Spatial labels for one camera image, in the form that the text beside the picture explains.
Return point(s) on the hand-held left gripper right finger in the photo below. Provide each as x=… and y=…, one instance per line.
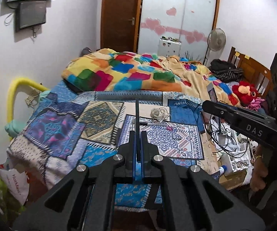
x=143, y=160

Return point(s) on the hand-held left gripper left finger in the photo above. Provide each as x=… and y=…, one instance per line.
x=134, y=160

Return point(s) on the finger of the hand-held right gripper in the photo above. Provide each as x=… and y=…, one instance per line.
x=222, y=110

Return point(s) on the small pink clip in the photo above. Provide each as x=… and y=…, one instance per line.
x=169, y=128

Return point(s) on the black stick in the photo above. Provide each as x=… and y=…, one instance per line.
x=137, y=115

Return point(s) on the person's right hand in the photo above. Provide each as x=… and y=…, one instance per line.
x=258, y=175

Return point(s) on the red plush toy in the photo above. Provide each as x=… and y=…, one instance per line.
x=245, y=91

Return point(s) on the black striped clothes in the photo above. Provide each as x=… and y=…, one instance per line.
x=226, y=71

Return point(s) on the wooden headboard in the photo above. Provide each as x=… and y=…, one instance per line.
x=251, y=67

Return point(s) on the white bottle blue cap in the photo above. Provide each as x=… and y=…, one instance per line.
x=223, y=169

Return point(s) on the dark spiky plant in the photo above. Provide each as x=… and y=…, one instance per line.
x=192, y=56

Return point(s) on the blue-grey patterned bolster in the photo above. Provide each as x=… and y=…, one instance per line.
x=124, y=95

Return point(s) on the standing fan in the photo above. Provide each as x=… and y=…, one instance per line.
x=216, y=39

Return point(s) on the white box appliance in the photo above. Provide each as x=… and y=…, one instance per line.
x=169, y=47

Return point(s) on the blue patchwork bed sheet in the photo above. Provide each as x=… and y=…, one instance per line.
x=56, y=130

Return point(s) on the colourful patch blanket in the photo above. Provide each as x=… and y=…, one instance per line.
x=128, y=72

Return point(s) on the frosted sliding wardrobe door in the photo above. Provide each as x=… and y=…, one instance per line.
x=201, y=12
x=162, y=4

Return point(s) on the pink heart stickers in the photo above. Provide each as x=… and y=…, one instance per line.
x=151, y=24

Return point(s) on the dark grey cloth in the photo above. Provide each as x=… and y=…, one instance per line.
x=86, y=51

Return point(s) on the teal cloth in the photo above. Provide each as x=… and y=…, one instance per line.
x=15, y=128

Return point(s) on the white shopping bag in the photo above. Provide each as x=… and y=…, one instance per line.
x=13, y=182

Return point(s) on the brown wooden door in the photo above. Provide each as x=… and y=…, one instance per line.
x=119, y=16

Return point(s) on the small black monitor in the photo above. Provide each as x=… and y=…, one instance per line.
x=31, y=14

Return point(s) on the beige wall socket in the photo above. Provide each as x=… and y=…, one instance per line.
x=34, y=98

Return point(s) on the yellow foam padded rail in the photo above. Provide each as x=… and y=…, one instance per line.
x=14, y=89

